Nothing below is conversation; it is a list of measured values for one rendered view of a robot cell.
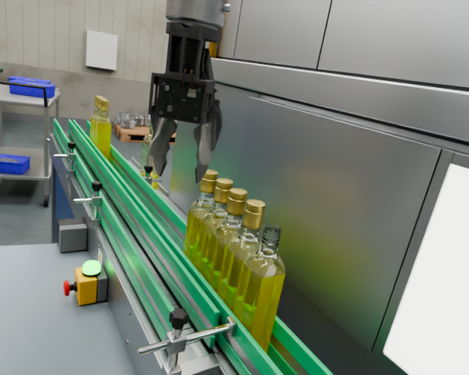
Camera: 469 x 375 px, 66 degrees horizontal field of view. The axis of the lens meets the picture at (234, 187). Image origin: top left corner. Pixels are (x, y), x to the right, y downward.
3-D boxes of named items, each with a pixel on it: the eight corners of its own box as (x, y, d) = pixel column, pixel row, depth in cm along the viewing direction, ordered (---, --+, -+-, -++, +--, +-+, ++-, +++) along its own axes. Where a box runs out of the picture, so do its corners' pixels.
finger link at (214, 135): (190, 152, 53) (184, 91, 50) (193, 149, 54) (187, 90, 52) (222, 150, 52) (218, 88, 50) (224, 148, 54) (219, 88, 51)
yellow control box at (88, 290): (106, 302, 94) (108, 277, 92) (76, 308, 90) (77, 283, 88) (100, 286, 100) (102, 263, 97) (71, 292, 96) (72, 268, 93)
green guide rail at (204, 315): (214, 347, 67) (220, 311, 64) (209, 349, 66) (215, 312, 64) (69, 133, 205) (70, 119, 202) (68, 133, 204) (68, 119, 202)
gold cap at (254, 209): (265, 228, 64) (269, 205, 63) (249, 230, 62) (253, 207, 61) (254, 220, 67) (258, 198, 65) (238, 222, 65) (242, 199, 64)
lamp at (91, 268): (102, 275, 92) (103, 265, 91) (83, 278, 90) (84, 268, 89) (98, 266, 96) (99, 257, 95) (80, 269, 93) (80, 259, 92)
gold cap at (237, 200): (247, 215, 69) (251, 193, 67) (231, 216, 67) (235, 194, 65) (237, 207, 71) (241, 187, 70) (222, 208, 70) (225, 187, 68)
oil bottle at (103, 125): (109, 164, 162) (113, 101, 154) (96, 164, 159) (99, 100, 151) (106, 161, 167) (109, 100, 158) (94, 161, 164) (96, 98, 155)
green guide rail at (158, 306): (176, 359, 63) (182, 321, 60) (171, 360, 62) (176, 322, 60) (55, 132, 201) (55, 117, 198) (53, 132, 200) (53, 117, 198)
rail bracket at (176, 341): (231, 363, 64) (243, 304, 60) (137, 395, 55) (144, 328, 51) (222, 351, 66) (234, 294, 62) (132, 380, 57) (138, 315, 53)
